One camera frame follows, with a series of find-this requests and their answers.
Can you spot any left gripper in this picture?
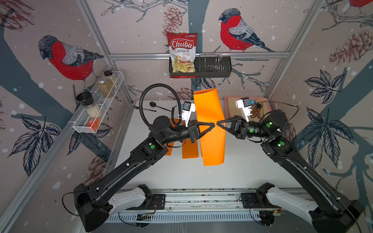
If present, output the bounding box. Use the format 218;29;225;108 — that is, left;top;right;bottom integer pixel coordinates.
161;120;213;146

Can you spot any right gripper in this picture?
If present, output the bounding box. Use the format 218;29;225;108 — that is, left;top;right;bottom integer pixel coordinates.
218;116;273;143

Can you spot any orange paper sheet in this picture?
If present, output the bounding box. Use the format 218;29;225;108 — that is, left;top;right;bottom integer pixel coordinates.
166;118;175;156
182;139;199;159
193;88;227;167

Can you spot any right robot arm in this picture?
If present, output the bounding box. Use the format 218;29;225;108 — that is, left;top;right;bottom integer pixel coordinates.
217;110;364;233

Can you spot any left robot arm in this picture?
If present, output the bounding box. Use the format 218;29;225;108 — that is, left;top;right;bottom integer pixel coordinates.
73;116;215;232

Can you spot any small amber bottle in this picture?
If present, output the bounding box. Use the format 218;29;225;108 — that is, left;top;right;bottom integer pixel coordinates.
253;103;263;118

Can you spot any pink tray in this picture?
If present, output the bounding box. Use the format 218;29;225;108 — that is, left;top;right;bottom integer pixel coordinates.
223;95;276;124

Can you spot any black spoon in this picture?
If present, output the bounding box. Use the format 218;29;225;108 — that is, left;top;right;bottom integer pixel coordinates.
150;102;171;112

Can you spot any black fork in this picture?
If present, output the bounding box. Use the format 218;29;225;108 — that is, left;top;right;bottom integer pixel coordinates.
131;105;157;112

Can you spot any red cassava chips bag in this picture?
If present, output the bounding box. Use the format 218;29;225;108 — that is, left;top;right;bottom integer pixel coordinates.
166;32;198;78

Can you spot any tan spice jar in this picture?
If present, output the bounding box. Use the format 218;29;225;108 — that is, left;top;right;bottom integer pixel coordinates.
104;70;119;89

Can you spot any brown spice jar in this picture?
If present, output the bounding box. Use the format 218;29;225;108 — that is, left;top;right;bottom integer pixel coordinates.
97;79;114;98

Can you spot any small red packet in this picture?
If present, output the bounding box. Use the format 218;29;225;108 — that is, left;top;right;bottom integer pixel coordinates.
86;118;100;131

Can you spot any black lid rice jar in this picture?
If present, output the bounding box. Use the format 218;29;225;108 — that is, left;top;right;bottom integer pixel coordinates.
76;92;103;119

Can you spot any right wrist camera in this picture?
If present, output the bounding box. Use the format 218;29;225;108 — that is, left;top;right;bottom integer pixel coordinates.
236;97;255;122

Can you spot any black wire wall basket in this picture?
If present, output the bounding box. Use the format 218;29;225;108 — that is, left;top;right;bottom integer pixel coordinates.
169;54;232;78

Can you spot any left black corrugated cable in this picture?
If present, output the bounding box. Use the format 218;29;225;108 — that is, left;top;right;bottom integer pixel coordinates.
138;83;183;126

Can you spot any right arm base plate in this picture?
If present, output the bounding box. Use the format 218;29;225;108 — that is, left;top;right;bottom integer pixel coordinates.
239;193;280;210

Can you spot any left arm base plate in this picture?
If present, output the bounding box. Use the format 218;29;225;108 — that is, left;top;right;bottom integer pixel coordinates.
127;194;166;210

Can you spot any clear acrylic wall shelf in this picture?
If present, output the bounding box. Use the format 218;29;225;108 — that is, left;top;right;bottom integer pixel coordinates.
73;71;124;134

